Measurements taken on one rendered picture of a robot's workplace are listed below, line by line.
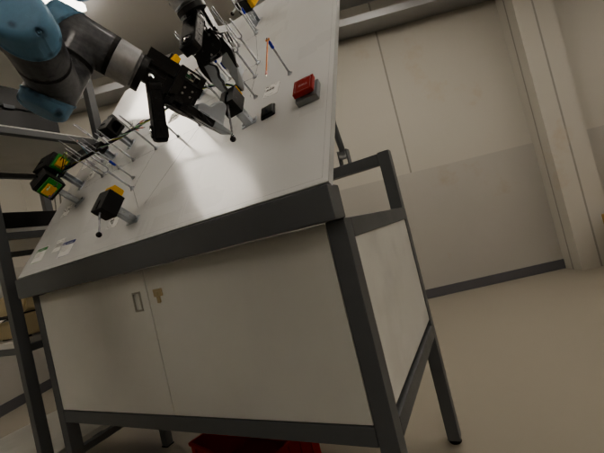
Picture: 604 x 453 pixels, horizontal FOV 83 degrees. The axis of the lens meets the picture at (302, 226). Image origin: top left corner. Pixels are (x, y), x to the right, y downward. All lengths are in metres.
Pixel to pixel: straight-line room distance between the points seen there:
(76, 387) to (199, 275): 0.69
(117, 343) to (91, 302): 0.16
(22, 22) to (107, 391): 1.00
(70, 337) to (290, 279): 0.86
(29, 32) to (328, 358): 0.69
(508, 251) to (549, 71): 1.48
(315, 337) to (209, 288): 0.28
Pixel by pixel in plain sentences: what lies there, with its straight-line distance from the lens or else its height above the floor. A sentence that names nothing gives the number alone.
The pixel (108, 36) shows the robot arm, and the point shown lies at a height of 1.21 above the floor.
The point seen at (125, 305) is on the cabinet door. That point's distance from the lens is 1.10.
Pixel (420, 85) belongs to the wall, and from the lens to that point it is 3.42.
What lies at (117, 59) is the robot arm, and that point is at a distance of 0.75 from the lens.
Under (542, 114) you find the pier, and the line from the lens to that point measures 3.47.
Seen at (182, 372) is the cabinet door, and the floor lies 0.52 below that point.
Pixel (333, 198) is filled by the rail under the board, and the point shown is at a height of 0.84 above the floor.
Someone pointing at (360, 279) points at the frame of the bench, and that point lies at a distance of 0.67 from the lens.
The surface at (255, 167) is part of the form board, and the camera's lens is 0.78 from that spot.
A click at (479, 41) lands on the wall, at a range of 3.73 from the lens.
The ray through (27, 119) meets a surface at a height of 1.52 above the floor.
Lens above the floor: 0.78
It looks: 2 degrees up
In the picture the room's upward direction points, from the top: 14 degrees counter-clockwise
